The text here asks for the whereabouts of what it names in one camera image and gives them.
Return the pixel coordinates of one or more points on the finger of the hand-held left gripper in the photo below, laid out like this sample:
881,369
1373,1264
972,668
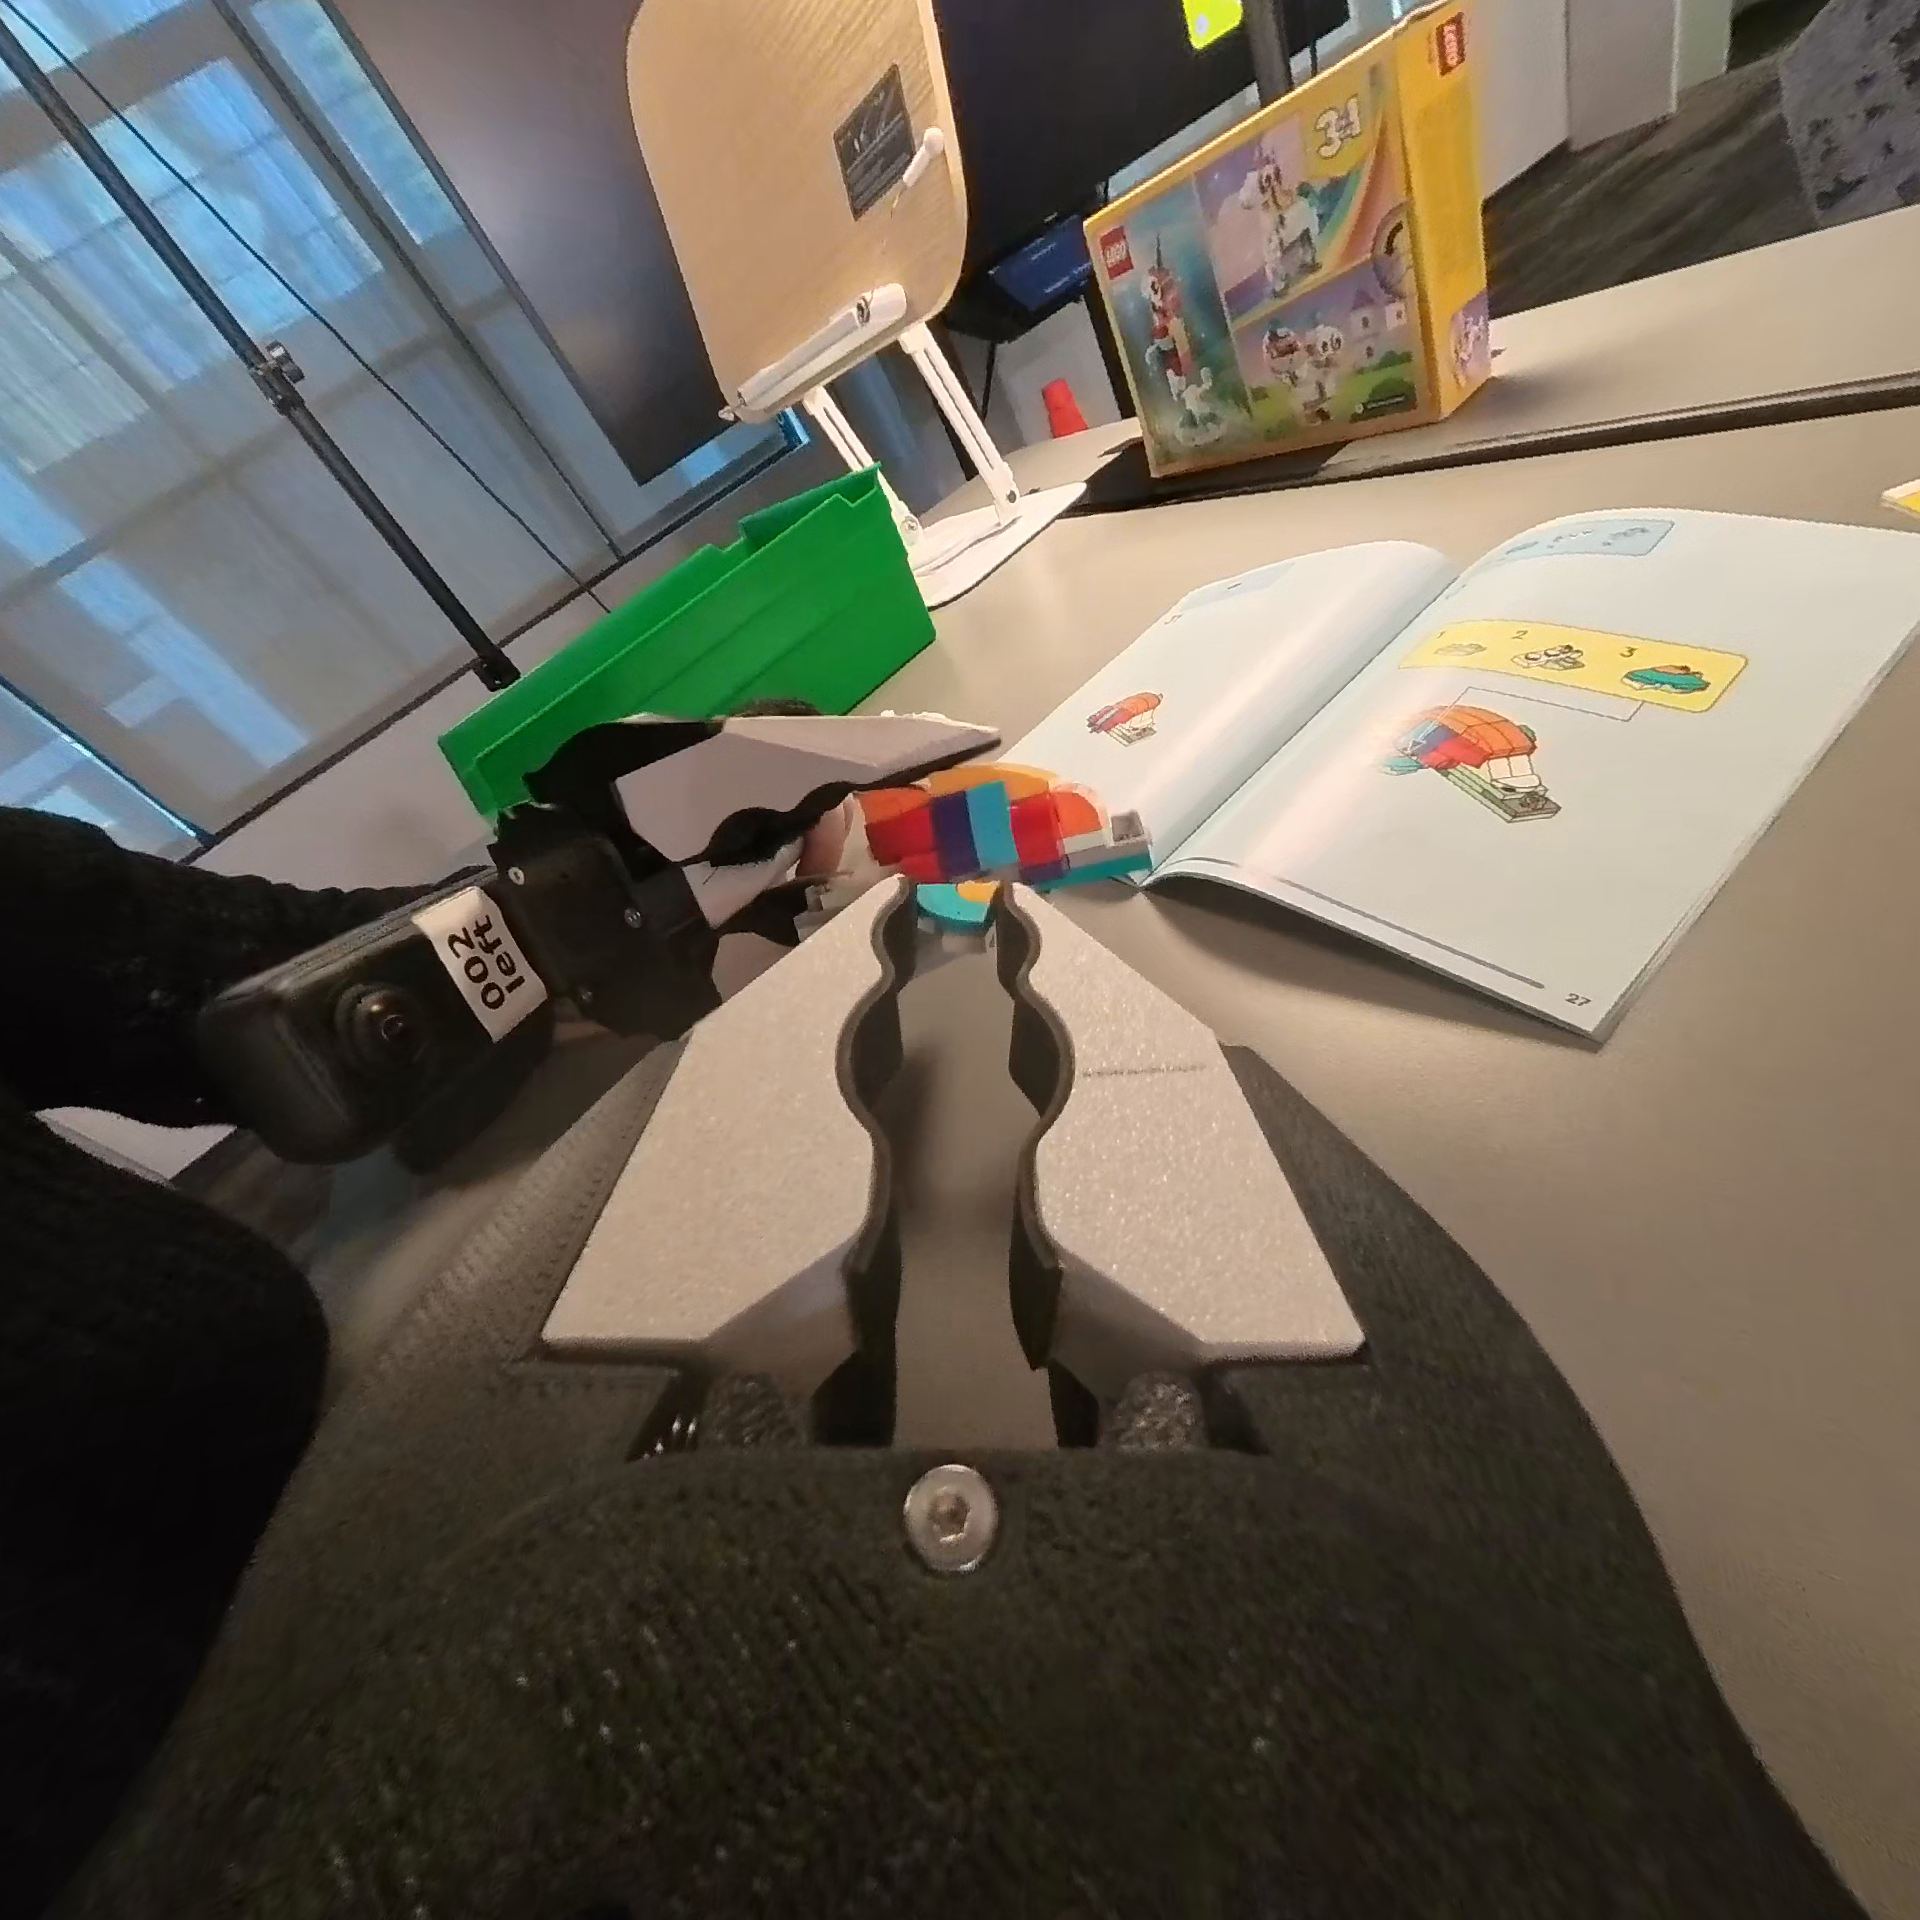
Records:
757,884
779,749

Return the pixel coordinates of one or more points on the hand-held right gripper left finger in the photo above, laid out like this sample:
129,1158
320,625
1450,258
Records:
705,1201

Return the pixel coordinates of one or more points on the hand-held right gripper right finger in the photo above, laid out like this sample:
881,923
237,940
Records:
1184,1201

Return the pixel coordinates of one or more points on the teal round lego piece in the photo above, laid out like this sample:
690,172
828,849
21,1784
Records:
955,905

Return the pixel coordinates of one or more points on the colourful lego balloon model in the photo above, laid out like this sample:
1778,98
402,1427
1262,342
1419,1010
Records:
973,832

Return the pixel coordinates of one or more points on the open lego instruction booklet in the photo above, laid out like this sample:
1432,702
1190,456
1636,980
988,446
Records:
1348,675

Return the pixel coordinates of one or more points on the yellow lego box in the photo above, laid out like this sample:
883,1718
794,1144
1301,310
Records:
1275,270

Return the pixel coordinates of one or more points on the closed lego instruction booklet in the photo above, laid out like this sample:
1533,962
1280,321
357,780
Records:
1905,499

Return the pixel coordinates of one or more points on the person's left hand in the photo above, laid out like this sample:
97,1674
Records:
830,852

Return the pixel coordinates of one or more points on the green plastic bin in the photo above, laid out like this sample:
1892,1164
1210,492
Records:
721,644

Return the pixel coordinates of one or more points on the small red cup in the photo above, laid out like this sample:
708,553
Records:
1060,412

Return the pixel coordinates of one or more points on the small blue tablet screen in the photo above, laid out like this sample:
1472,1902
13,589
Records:
1042,267

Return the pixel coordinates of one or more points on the large dark display screen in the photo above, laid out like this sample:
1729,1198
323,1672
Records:
570,225

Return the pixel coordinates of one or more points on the wooden book stand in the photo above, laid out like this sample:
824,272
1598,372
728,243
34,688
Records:
749,181

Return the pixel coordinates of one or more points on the black slanted stand pole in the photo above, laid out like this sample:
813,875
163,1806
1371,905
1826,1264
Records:
276,372

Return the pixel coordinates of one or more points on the yellow-green sticky note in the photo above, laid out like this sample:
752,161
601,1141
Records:
1210,18

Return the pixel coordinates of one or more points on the black light stand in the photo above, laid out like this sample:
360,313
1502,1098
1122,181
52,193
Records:
1270,36

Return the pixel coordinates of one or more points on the grey patterned ottoman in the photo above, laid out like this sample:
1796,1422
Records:
1852,106

